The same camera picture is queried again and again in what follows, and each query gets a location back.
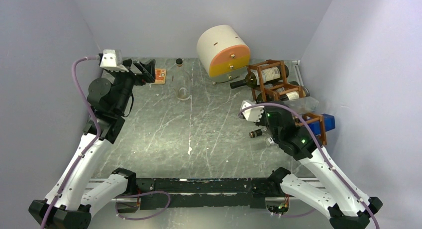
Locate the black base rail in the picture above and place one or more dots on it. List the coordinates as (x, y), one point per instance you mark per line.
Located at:
(207, 192)

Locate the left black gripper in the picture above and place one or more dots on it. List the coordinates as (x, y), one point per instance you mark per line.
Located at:
(147, 69)

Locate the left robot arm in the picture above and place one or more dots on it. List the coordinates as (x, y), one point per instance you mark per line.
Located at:
(68, 205)

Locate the large clear plastic bottle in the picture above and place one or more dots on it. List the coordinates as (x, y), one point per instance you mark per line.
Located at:
(303, 105)

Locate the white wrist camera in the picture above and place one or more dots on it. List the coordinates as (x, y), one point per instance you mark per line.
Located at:
(250, 111)
(112, 60)

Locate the dark bottle white label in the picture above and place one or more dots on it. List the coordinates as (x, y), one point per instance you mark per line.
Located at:
(284, 97)

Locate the dark green wine bottle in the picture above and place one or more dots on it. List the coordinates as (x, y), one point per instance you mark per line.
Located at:
(252, 79)

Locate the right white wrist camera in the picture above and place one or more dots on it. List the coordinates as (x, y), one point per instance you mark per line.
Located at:
(250, 111)

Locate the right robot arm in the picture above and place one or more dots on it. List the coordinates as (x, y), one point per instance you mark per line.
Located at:
(341, 202)

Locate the dark bottle copper cap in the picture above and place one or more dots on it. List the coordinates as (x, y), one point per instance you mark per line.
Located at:
(258, 132)

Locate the clear glass bottle black cap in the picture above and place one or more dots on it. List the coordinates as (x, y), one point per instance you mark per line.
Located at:
(182, 81)

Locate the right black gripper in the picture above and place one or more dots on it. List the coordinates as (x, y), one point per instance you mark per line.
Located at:
(262, 122)

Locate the orange card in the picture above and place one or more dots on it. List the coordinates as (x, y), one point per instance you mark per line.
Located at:
(160, 76)

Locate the cream round drawer cabinet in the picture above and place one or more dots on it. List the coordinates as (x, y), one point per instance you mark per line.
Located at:
(222, 53)

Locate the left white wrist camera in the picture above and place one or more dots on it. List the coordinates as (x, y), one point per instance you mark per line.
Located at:
(112, 60)

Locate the blue square glass bottle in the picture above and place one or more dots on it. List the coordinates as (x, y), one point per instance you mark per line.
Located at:
(324, 122)

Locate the brown wooden wine rack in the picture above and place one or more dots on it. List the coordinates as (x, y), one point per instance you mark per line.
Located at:
(273, 88)

